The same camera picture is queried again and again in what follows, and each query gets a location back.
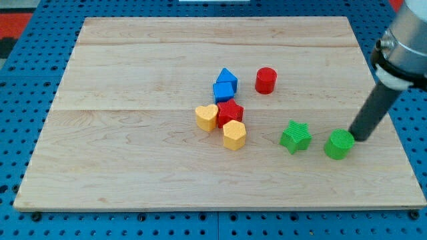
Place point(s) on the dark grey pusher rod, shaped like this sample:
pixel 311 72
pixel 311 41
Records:
pixel 375 107

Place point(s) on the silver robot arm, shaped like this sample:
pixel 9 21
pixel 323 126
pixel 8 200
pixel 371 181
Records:
pixel 399 61

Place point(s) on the green star block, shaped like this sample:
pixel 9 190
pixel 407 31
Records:
pixel 296 137

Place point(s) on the red star block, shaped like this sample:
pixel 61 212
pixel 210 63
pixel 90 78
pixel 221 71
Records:
pixel 228 111

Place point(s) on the green cylinder block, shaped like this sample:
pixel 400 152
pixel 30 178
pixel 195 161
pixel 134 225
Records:
pixel 339 144

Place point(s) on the red cylinder block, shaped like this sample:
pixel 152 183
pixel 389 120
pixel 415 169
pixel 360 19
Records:
pixel 265 80

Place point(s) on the yellow hexagon block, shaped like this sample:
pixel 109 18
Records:
pixel 234 135

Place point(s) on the blue triangle block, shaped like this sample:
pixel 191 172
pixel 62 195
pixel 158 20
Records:
pixel 227 76

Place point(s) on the blue cube block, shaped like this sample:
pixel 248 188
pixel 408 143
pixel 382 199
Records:
pixel 222 92

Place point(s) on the yellow heart block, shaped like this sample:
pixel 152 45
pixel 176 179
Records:
pixel 206 117

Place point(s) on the light wooden board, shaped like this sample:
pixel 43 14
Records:
pixel 121 133

